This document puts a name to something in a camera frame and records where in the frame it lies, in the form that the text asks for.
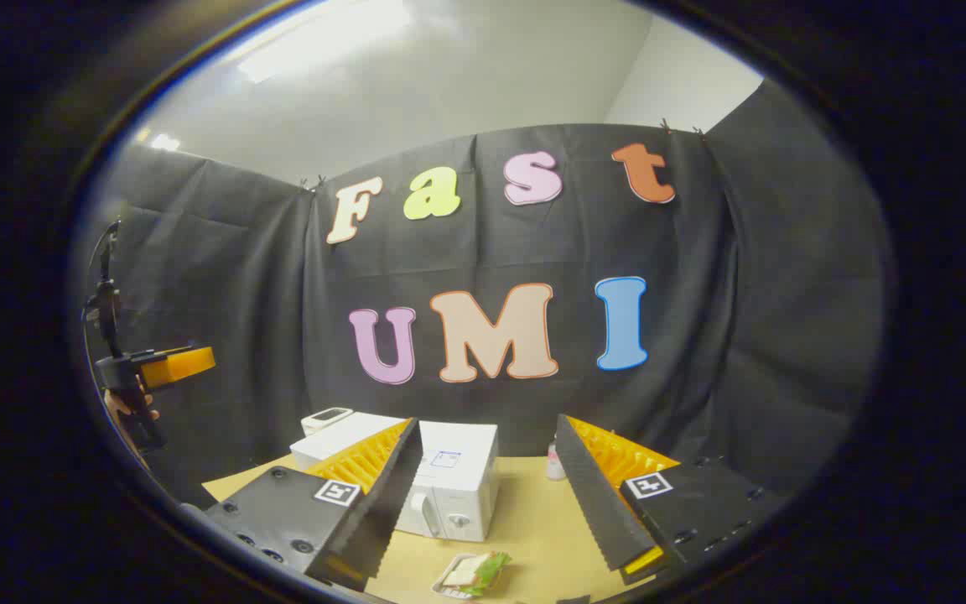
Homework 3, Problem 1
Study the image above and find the white toaster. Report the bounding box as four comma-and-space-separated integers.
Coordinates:
301, 407, 355, 437

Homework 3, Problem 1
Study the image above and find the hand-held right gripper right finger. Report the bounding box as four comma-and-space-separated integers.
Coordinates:
554, 414, 786, 586

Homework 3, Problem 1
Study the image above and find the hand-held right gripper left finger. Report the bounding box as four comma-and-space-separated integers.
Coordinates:
202, 418, 423, 592

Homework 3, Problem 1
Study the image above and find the white microwave oven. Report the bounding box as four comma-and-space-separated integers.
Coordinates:
290, 412, 501, 542

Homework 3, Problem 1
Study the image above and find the sandwich with lettuce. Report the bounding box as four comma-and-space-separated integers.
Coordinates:
443, 551, 512, 598

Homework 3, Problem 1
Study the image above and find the white food plate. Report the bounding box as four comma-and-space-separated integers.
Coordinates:
432, 554, 501, 601

